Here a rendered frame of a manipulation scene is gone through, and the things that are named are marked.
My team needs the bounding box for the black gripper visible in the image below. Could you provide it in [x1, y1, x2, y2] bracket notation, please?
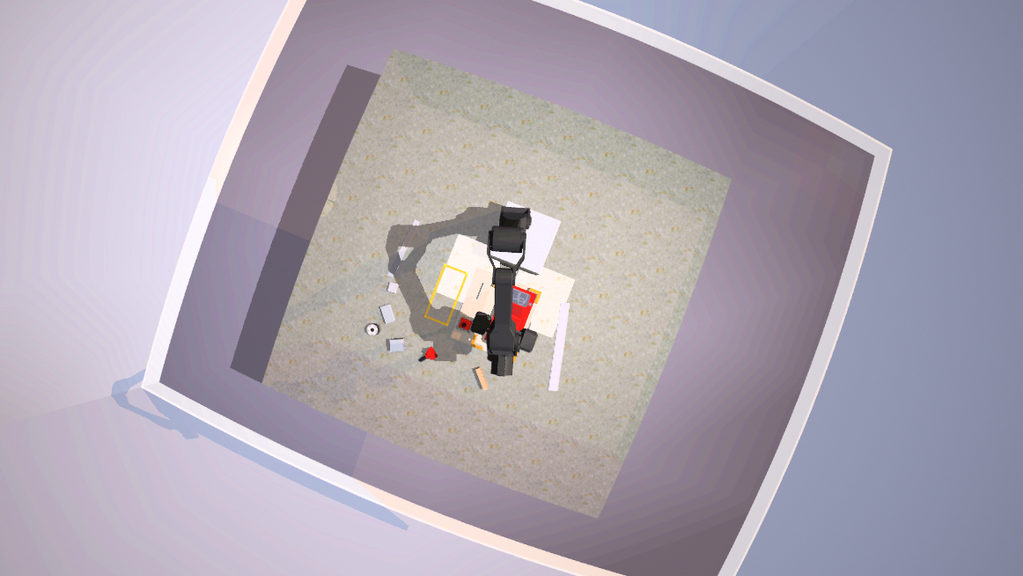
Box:
[470, 311, 538, 353]

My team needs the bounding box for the brown wooden block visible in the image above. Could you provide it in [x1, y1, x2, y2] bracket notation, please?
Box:
[475, 367, 488, 390]

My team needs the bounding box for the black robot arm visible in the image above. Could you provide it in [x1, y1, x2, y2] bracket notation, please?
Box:
[486, 206, 532, 376]

